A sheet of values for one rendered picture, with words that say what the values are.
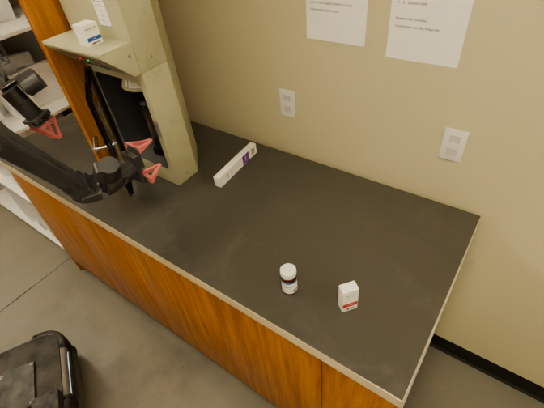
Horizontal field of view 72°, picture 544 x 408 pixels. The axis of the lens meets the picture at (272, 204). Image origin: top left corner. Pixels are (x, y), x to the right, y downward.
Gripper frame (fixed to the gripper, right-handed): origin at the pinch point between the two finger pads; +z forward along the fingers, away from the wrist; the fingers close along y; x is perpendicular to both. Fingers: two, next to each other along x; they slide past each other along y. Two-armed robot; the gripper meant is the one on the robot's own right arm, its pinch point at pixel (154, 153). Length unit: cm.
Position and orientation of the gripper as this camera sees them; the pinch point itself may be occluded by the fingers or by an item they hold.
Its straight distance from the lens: 130.3
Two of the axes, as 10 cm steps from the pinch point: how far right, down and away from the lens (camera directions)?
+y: -1.1, -7.3, -6.8
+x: -8.1, -3.3, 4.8
